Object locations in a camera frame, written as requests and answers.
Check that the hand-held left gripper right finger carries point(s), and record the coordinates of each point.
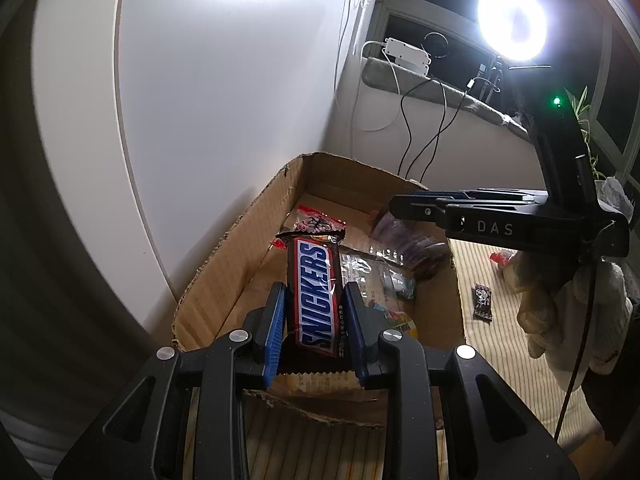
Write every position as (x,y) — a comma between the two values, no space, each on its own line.
(354,332)

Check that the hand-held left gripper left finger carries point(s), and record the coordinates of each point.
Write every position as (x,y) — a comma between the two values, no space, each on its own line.
(274,332)

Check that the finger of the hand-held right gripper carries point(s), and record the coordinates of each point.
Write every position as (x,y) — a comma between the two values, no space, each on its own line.
(417,209)
(500,195)

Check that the clear packet of dried fruit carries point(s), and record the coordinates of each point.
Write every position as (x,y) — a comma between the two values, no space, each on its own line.
(405,245)

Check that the yellow candy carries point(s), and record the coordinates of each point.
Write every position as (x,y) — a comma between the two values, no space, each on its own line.
(406,329)

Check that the brown chocolate bar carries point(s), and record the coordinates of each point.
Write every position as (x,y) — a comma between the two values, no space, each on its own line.
(312,285)

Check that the clear bag of crackers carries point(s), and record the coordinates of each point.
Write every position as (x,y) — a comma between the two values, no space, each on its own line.
(367,270)

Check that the cardboard box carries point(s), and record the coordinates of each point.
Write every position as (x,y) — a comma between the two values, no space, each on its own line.
(225,270)

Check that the dark snack packet red ends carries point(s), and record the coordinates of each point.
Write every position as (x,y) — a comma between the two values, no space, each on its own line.
(315,220)

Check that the person's right hand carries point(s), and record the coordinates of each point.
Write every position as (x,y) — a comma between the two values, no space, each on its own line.
(555,320)

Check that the potted spider plant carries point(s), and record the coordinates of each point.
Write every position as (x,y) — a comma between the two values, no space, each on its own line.
(585,120)

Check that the red wrapped candy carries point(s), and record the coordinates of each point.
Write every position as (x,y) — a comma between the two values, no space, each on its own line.
(500,258)

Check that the black tripod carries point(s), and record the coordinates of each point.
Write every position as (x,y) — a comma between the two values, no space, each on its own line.
(495,80)

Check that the small black patterned packet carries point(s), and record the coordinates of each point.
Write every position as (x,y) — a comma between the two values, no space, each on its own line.
(483,302)

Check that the white power strip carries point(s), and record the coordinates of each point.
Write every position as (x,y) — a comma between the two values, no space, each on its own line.
(407,55)

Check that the striped blanket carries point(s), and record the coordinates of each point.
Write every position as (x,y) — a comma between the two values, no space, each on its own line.
(500,385)

